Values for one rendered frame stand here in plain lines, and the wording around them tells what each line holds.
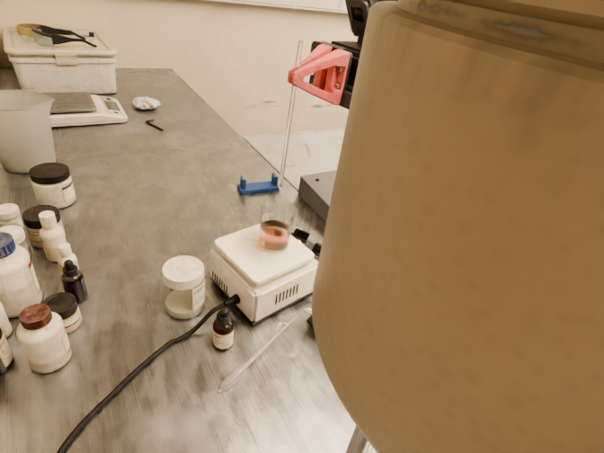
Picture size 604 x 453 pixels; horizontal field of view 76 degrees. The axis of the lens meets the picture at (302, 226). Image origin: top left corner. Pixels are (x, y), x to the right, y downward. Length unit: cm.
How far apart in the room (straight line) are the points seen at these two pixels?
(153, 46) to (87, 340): 150
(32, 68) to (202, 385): 120
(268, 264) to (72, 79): 112
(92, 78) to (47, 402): 116
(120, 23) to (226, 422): 164
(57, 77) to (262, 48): 98
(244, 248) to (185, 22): 147
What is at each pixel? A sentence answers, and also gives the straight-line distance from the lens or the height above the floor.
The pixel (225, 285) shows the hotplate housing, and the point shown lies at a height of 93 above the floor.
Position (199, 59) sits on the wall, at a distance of 200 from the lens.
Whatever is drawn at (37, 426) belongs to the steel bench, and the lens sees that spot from 57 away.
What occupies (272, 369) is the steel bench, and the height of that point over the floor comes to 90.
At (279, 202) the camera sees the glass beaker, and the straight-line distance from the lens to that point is 61.
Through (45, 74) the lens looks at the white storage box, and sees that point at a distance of 153.
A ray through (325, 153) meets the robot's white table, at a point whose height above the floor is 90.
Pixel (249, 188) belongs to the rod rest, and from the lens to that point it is 93.
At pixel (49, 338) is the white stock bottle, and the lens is 56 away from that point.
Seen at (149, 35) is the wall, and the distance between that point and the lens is 193.
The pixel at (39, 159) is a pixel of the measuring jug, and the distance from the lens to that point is 105.
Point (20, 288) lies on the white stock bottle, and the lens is 66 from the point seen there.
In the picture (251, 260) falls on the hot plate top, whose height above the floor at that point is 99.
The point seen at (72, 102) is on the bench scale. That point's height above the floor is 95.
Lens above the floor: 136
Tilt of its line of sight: 34 degrees down
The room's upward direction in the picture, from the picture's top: 9 degrees clockwise
